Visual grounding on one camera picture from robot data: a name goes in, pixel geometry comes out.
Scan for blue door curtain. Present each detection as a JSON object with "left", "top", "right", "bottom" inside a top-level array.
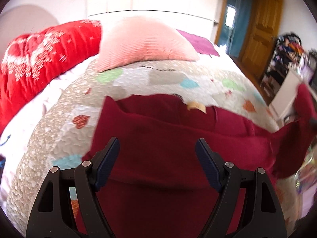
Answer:
[{"left": 217, "top": 0, "right": 253, "bottom": 58}]

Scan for purple pillow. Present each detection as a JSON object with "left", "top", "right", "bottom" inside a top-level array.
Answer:
[{"left": 177, "top": 30, "right": 219, "bottom": 57}]

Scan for round grey headboard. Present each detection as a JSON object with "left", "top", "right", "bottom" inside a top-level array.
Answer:
[{"left": 0, "top": 5, "right": 59, "bottom": 61}]

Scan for heart-patterned quilt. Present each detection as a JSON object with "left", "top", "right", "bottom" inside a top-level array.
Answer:
[{"left": 4, "top": 59, "right": 300, "bottom": 237}]

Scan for pink ribbed pillow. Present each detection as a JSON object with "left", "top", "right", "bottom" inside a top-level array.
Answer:
[{"left": 96, "top": 17, "right": 198, "bottom": 73}]

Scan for wooden door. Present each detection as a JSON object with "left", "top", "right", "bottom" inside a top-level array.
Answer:
[{"left": 239, "top": 0, "right": 284, "bottom": 80}]

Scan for white side table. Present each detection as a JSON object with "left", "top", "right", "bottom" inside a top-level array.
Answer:
[{"left": 269, "top": 69, "right": 303, "bottom": 127}]

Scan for dark red knit garment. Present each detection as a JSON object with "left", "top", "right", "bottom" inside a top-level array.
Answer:
[{"left": 83, "top": 84, "right": 316, "bottom": 237}]

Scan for red snowflake duvet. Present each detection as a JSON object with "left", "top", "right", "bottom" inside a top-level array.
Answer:
[{"left": 1, "top": 19, "right": 102, "bottom": 131}]

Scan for white wardrobe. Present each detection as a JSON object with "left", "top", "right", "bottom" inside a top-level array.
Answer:
[{"left": 87, "top": 0, "right": 218, "bottom": 41}]

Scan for white bed sheet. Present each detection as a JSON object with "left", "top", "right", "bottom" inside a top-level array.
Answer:
[{"left": 1, "top": 55, "right": 98, "bottom": 207}]

